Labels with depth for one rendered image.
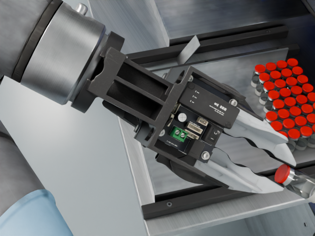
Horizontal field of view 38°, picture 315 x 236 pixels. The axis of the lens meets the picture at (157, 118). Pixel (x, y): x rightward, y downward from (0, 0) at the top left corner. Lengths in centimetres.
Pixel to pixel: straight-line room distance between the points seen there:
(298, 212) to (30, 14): 96
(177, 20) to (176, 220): 48
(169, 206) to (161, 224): 3
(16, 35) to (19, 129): 168
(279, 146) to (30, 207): 24
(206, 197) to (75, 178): 113
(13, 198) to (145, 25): 77
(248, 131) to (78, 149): 151
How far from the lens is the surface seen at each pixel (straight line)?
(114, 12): 109
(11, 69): 37
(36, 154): 194
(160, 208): 75
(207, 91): 36
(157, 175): 80
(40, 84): 37
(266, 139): 44
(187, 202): 75
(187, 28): 104
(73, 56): 35
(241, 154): 83
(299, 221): 122
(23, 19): 36
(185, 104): 35
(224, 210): 78
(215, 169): 42
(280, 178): 46
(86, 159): 188
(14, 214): 32
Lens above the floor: 157
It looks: 53 degrees down
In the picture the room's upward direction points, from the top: straight up
